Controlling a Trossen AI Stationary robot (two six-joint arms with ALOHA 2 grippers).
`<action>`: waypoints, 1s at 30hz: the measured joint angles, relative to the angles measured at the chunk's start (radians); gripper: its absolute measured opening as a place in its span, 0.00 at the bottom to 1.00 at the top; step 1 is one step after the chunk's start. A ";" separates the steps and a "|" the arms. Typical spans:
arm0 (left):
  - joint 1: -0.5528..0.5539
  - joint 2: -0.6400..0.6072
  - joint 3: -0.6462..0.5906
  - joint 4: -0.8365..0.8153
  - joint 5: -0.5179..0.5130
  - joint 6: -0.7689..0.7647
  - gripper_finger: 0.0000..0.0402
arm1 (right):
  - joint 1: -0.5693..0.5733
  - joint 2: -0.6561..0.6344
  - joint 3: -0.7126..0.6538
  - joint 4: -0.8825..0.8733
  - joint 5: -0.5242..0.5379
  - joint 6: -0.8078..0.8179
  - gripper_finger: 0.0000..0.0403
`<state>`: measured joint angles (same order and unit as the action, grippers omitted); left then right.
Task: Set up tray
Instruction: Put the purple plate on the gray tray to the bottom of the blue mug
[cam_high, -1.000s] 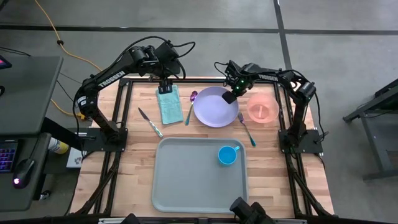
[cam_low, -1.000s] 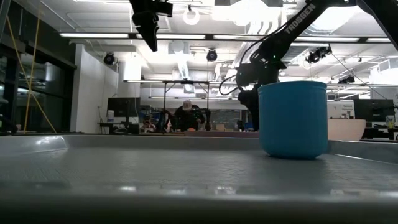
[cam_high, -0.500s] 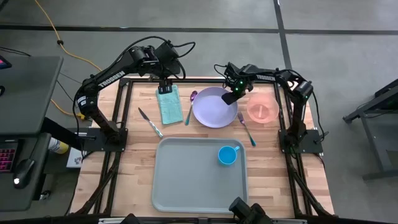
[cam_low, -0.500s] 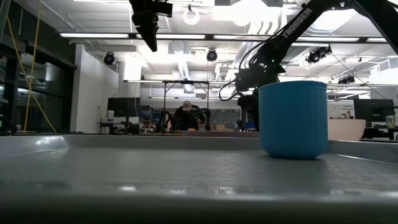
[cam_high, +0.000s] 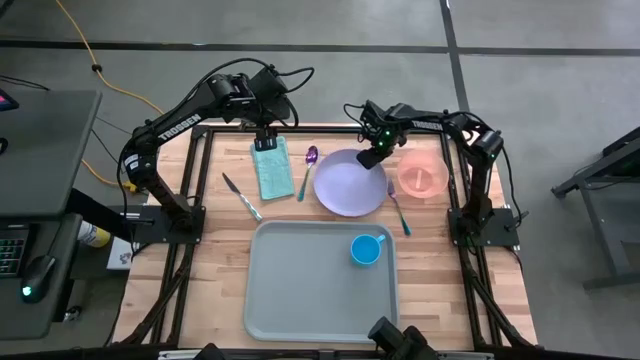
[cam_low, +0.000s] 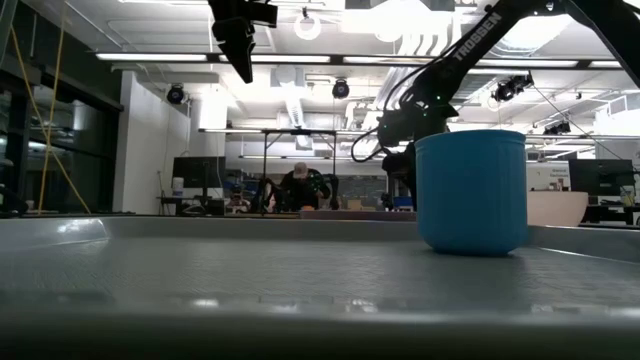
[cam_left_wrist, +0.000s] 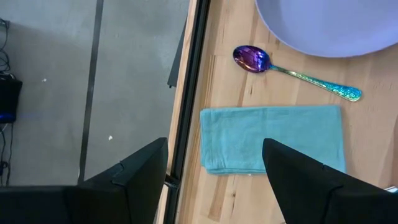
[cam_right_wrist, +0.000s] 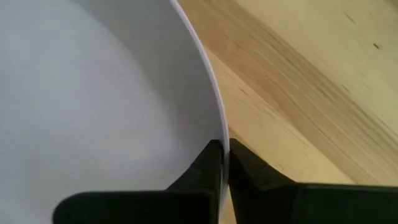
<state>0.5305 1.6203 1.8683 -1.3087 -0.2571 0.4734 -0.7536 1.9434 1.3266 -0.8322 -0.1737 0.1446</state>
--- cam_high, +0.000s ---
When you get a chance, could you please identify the white cardboard box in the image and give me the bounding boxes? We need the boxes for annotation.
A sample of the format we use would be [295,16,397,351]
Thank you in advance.
[105,237,136,271]

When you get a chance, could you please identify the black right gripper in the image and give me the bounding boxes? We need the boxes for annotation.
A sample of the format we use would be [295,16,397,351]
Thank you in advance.
[356,98,409,170]

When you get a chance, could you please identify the white bottle with yellow cap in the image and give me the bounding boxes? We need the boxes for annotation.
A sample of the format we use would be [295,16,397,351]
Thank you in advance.
[77,219,112,249]

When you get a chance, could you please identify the iridescent silver teal knife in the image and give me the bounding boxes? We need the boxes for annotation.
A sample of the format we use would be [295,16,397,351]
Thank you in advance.
[221,172,264,223]

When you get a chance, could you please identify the lavender plastic plate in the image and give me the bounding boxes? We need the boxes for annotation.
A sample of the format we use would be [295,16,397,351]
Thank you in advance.
[312,148,389,219]

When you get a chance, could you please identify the black side table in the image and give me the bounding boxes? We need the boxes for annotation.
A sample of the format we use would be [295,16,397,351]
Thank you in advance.
[552,127,640,291]

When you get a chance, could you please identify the blue plastic cup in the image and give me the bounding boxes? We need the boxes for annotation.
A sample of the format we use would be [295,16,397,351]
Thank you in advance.
[349,233,387,266]

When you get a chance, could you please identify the iridescent purple teal spoon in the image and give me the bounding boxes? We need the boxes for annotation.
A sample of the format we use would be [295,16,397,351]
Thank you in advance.
[297,145,320,203]

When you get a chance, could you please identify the black leader arm handle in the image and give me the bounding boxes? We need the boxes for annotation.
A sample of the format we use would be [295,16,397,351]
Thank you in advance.
[193,342,227,360]
[367,315,441,360]

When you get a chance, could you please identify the thin black floor cable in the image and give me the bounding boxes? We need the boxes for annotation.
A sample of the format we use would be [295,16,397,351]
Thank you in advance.
[91,115,134,176]

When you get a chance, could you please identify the black computer mouse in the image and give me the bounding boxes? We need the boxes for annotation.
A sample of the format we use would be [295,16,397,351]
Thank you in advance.
[20,254,57,305]

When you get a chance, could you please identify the small screen device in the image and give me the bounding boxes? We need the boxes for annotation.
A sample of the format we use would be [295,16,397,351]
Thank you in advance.
[0,88,20,112]

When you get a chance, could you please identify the grey plastic tray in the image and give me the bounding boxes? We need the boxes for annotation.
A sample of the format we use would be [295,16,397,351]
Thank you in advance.
[243,219,401,345]

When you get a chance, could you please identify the iridescent purple teal fork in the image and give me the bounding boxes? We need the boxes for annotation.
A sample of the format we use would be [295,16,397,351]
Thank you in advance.
[386,178,413,237]

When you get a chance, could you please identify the silver metal bracket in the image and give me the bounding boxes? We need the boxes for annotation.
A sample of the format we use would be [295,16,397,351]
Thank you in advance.
[158,349,201,360]
[438,351,494,360]

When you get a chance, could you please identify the pink translucent bowl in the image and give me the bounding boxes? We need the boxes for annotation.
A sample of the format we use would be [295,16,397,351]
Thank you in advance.
[396,148,451,200]

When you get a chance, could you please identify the yellow extension cable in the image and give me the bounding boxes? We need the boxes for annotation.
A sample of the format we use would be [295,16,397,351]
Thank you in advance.
[54,0,166,116]
[81,159,139,194]

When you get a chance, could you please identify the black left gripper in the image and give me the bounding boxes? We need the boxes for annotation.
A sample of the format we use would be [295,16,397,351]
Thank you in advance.
[247,67,292,152]

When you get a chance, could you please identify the backlit computer keyboard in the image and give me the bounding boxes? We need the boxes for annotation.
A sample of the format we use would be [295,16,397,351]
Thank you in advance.
[0,237,26,279]

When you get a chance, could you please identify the teal cloth napkin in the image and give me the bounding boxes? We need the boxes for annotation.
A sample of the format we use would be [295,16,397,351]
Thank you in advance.
[249,135,296,202]

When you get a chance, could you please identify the black computer desk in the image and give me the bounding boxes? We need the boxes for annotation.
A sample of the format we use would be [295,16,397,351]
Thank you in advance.
[0,88,104,341]

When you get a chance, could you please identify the black aluminium table frame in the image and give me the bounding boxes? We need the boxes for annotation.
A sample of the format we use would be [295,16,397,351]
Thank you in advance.
[107,122,539,351]

